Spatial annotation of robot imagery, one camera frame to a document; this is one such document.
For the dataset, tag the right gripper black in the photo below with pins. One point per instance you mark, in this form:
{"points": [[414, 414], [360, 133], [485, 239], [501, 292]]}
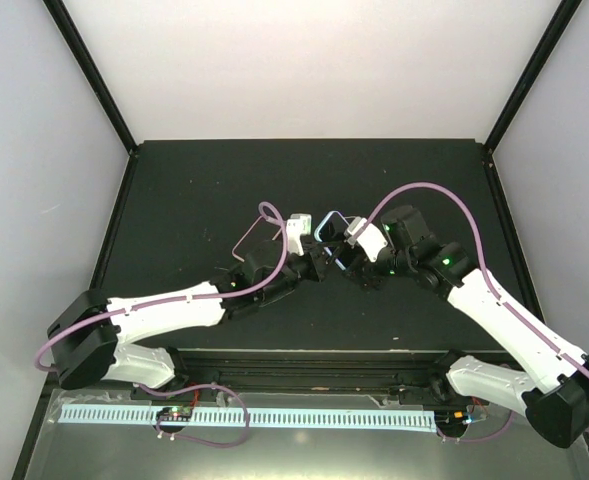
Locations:
{"points": [[365, 276]]}

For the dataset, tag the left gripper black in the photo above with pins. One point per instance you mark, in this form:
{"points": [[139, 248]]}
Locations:
{"points": [[320, 265]]}

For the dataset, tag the light blue phone case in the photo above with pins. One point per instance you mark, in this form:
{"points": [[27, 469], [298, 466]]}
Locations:
{"points": [[332, 228]]}

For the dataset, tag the pink phone case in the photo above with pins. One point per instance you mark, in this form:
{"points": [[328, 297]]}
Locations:
{"points": [[264, 235]]}

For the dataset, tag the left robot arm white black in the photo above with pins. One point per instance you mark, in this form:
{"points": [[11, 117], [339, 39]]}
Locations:
{"points": [[99, 338]]}

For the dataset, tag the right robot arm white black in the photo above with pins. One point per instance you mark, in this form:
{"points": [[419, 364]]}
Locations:
{"points": [[551, 390]]}

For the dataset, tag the right small circuit board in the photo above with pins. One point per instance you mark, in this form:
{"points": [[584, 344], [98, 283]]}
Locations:
{"points": [[460, 417]]}

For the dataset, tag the small circuit board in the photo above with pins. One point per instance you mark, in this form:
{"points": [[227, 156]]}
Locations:
{"points": [[460, 417], [174, 413]]}

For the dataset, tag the left small circuit board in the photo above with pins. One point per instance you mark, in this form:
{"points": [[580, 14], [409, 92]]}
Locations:
{"points": [[174, 413]]}

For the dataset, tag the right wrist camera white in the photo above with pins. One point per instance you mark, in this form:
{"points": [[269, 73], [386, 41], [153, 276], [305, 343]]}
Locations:
{"points": [[368, 237]]}

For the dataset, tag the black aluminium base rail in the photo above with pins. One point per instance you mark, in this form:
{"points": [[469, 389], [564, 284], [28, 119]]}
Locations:
{"points": [[400, 373]]}

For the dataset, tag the white slotted cable duct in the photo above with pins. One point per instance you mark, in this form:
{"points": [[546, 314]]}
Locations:
{"points": [[235, 417]]}

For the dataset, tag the right rear black frame post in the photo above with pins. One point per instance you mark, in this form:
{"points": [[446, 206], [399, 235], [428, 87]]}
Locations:
{"points": [[542, 52]]}

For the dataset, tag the black frame post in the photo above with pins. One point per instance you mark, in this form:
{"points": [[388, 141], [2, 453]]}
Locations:
{"points": [[542, 52], [65, 24]]}

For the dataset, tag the left rear black frame post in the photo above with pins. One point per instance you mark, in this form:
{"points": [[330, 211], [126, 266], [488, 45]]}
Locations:
{"points": [[65, 24]]}

